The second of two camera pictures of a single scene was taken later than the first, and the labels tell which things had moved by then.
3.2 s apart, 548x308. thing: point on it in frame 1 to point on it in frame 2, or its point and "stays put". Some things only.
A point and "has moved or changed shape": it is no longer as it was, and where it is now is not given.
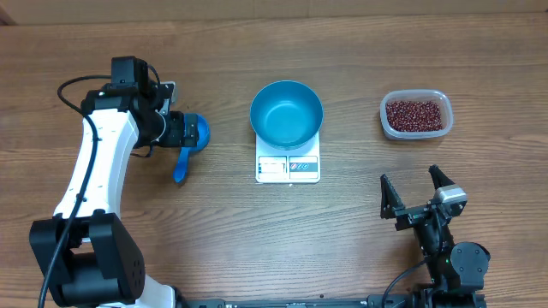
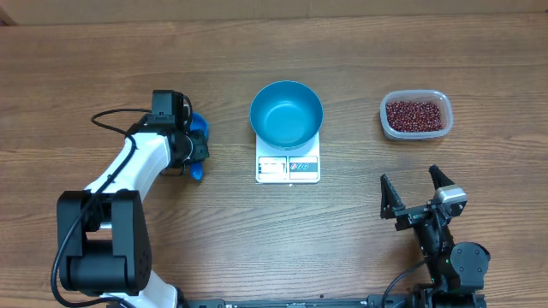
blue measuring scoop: x=204 y=130 has moved or changed shape
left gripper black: x=176 y=137 to x=200 y=148
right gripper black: x=390 y=207 stays put
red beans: x=413 y=115 stays put
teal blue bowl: x=286 y=115 stays put
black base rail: x=365 y=301 stays put
